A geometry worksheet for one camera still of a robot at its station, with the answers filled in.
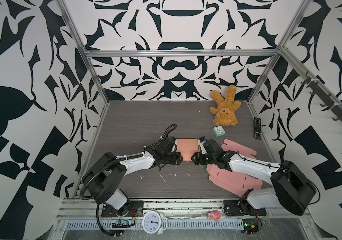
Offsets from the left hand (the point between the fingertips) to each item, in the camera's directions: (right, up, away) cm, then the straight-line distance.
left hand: (181, 156), depth 86 cm
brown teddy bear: (+31, +26, +16) cm, 44 cm away
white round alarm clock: (-14, -25, -18) cm, 34 cm away
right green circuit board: (+31, -29, -15) cm, 45 cm away
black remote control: (+52, +15, +16) cm, 57 cm away
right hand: (+8, -1, +1) cm, 8 cm away
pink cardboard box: (+31, -14, -4) cm, 34 cm away
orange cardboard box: (+4, +3, +7) cm, 9 cm away
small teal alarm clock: (+26, +13, +15) cm, 33 cm away
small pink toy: (+14, -23, -16) cm, 31 cm away
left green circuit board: (-28, -28, -15) cm, 42 cm away
